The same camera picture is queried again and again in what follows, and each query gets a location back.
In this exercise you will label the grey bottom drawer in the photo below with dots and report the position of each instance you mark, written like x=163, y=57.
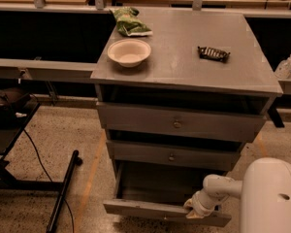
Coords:
x=159, y=192

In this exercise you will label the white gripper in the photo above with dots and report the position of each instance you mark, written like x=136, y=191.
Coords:
x=200, y=203

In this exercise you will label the grey top drawer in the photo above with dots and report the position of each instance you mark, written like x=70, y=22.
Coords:
x=180, y=122

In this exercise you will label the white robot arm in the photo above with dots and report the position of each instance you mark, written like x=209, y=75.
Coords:
x=264, y=194

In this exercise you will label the grey long workbench rail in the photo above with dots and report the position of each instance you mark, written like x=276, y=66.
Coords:
x=51, y=71

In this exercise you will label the dark candy bar wrapper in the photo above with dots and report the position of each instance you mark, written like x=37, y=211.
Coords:
x=213, y=54

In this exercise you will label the grey middle drawer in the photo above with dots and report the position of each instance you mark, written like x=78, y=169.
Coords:
x=169, y=155

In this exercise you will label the clear hand sanitizer bottle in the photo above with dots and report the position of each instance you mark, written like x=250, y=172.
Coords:
x=283, y=69

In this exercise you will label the grey wooden drawer cabinet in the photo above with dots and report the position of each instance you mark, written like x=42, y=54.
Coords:
x=174, y=75

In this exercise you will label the grey drawer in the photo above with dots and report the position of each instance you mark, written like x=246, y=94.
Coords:
x=159, y=192
x=180, y=122
x=169, y=155

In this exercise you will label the green chip bag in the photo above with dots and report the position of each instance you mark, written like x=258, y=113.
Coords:
x=128, y=24

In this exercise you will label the white paper bowl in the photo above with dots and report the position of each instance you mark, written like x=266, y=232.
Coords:
x=129, y=53

